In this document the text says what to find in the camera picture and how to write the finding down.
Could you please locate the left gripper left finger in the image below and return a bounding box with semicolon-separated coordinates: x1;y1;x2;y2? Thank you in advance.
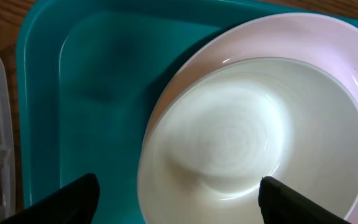
0;173;100;224

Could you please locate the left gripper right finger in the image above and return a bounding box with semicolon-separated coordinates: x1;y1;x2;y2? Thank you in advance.
258;176;350;224

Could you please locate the small white plate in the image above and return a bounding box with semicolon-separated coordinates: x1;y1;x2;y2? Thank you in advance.
137;57;358;223

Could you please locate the large white plate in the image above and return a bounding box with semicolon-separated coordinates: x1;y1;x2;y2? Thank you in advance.
145;12;358;223

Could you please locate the teal serving tray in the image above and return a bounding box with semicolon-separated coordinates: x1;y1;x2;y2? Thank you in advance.
16;0;358;224

